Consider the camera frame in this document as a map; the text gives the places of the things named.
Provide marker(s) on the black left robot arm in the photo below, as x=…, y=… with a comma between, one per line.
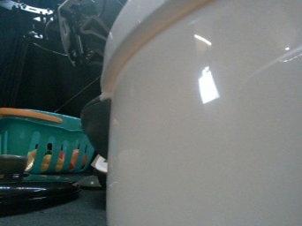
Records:
x=72, y=17

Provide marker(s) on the white black toy stove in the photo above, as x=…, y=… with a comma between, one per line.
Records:
x=100, y=166

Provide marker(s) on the red toy food piece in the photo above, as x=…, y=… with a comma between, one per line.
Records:
x=61, y=155

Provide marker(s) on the orange toy food piece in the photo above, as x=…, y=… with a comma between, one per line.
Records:
x=73, y=159

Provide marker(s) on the yellow toy food piece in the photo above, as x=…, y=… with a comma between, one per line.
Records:
x=45, y=162

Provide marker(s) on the black glossy pot lid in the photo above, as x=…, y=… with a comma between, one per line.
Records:
x=34, y=189

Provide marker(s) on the silver frame bracket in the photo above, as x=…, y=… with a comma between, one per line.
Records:
x=30, y=10

